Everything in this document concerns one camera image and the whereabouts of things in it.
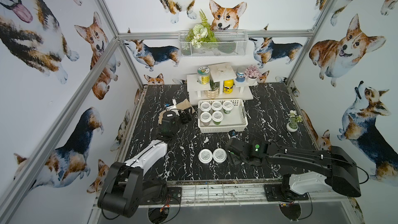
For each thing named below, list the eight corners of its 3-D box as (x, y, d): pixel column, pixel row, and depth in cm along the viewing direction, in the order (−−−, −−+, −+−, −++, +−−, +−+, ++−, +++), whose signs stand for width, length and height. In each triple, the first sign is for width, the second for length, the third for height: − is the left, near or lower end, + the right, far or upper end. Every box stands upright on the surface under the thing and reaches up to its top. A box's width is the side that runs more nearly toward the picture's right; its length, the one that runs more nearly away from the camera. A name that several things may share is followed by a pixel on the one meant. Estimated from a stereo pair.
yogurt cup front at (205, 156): (197, 160, 87) (196, 154, 81) (205, 151, 90) (205, 146, 84) (205, 169, 84) (205, 164, 78) (214, 160, 87) (214, 154, 81)
